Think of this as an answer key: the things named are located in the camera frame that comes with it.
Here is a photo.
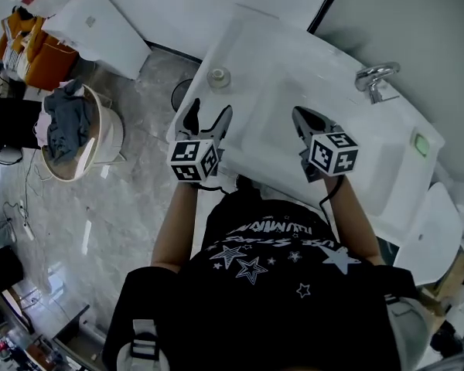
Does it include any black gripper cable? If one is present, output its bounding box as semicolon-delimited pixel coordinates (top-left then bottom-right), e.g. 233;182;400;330
318;174;345;223
195;175;233;196

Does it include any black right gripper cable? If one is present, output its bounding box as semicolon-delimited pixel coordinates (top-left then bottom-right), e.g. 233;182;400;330
318;174;345;223

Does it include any black mesh waste bin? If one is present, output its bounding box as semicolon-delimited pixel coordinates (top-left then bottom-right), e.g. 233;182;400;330
170;78;197;113

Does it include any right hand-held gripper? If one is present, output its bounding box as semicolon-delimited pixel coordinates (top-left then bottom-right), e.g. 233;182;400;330
292;105;360;184

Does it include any grey pile of clothes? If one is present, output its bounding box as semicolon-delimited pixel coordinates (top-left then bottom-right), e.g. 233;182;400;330
43;77;93;166

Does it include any chrome faucet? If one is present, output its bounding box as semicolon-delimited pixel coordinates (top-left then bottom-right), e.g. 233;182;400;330
354;61;401;105

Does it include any wooden bathtub pallet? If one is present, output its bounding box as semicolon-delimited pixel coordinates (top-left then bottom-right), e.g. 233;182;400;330
419;245;464;316

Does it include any person's black trouser leg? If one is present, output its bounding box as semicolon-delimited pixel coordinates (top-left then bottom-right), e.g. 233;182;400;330
234;173;263;203

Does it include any white tall cabinet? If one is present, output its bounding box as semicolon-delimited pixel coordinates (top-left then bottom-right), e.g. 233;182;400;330
41;0;152;81

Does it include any white ceramic sink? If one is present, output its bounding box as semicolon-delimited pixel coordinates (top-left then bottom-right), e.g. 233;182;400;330
165;2;447;243

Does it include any black star print shirt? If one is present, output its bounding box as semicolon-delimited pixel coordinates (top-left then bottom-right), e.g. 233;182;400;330
101;189;419;371

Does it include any orange sofa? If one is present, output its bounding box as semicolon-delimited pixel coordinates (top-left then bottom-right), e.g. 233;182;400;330
0;7;80;93

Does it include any grey shoulder strap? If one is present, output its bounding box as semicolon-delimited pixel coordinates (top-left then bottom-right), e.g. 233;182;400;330
115;318;167;371
384;294;431;371

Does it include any green soap bar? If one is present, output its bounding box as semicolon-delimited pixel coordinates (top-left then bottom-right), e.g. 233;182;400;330
409;127;435;158

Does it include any person's right forearm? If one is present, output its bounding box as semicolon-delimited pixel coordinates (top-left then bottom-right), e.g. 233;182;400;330
323;173;386;267

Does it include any white laundry basket with clothes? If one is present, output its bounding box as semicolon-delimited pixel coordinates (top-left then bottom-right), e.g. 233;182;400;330
40;83;125;182

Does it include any person's left forearm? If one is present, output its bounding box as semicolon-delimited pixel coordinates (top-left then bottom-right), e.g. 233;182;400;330
150;181;200;274

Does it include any clear glass jar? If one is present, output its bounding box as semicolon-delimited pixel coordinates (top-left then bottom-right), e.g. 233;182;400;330
206;66;232;94

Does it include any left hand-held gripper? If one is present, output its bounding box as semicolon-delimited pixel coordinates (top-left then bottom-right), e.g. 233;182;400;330
166;97;234;185

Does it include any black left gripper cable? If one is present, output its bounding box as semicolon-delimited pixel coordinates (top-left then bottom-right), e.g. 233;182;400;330
195;175;233;196

